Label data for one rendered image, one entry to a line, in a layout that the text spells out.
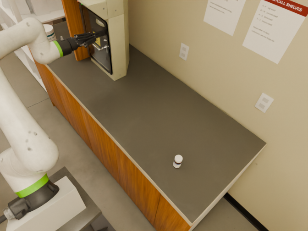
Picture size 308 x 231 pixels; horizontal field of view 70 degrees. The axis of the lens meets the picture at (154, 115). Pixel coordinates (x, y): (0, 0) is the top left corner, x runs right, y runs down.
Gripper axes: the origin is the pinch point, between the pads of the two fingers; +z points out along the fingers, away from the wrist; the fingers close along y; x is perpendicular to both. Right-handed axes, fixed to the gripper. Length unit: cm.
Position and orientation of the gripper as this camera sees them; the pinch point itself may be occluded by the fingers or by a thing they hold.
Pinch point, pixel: (99, 34)
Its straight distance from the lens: 147.2
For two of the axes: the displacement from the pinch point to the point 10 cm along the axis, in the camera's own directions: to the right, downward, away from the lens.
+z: 7.4, -4.8, 4.7
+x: -0.7, 6.4, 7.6
